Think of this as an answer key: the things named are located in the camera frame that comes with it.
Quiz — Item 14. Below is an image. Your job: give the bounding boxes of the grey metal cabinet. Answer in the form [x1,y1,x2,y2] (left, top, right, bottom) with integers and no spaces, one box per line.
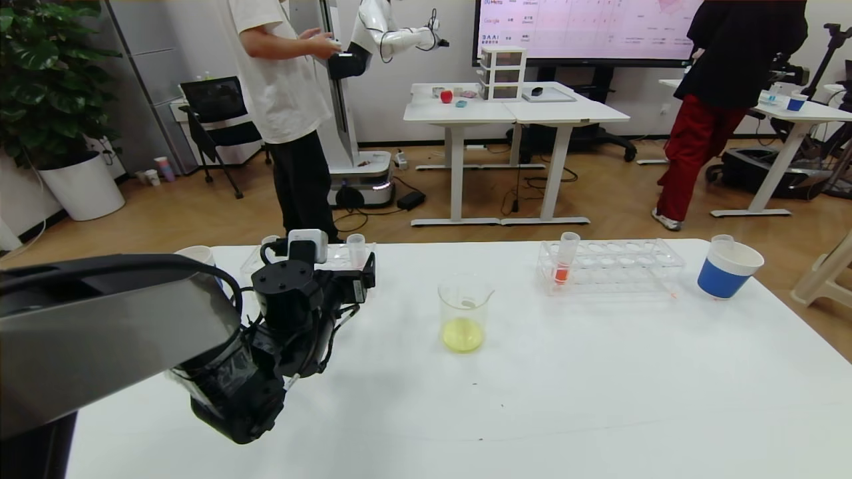
[105,0,200,175]

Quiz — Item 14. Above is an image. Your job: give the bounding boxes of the grey laptop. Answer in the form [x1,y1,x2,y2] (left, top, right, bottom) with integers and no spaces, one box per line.
[521,86,577,103]

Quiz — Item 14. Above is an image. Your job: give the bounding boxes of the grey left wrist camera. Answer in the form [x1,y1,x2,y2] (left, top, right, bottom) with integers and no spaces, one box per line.
[286,229,329,265]

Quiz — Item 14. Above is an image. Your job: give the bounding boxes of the clear glass beaker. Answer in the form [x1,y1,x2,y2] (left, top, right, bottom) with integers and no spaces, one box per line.
[437,274,497,354]

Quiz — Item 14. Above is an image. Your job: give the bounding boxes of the blue white paper cup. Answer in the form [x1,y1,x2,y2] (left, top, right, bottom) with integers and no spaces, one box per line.
[697,238,765,300]
[174,245,224,288]

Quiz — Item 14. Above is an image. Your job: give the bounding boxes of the potted green plant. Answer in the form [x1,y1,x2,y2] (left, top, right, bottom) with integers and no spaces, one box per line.
[0,0,126,221]

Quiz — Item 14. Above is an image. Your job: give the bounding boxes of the black display stand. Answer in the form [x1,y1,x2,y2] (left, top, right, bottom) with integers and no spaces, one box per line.
[519,65,638,162]

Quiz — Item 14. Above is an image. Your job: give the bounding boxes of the person black top red trousers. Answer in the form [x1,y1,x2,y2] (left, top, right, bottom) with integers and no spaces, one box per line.
[652,0,809,232]

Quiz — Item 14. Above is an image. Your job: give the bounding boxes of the person in white t-shirt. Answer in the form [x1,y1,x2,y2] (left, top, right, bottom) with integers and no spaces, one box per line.
[220,0,347,244]

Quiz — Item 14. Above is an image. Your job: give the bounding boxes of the clear drawer organiser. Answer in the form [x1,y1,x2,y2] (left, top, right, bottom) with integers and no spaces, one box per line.
[479,45,528,102]

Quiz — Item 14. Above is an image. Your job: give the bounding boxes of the large wall display screen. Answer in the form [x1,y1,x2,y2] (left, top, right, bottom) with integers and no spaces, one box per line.
[474,0,706,67]

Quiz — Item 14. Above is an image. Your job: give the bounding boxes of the black office chair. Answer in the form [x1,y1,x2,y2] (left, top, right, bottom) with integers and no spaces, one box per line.
[178,75,274,199]

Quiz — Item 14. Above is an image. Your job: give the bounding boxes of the white humanoid robot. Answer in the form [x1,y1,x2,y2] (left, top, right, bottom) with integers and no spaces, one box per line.
[319,0,451,209]

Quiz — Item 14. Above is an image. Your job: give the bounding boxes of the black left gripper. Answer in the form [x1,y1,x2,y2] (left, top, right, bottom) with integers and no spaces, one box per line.
[315,251,376,304]

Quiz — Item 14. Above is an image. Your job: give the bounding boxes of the orange-red pigment test tube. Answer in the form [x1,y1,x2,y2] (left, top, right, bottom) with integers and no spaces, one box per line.
[552,232,582,285]

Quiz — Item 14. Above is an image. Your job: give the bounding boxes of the black mobile robot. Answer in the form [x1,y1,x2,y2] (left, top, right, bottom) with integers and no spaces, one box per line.
[706,23,852,200]

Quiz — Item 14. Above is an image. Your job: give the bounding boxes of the clear acrylic tube rack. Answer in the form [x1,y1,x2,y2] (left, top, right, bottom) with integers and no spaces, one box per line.
[240,241,377,277]
[536,238,686,297]

